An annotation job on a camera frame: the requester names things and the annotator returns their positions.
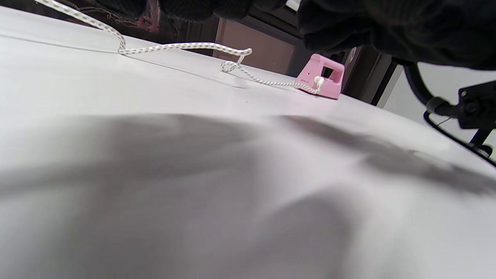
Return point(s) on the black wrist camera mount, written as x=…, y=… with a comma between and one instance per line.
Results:
x=476, y=104

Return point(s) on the person's left hand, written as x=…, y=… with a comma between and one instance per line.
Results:
x=407, y=27

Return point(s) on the pink electric iron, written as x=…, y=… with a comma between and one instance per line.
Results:
x=310, y=72

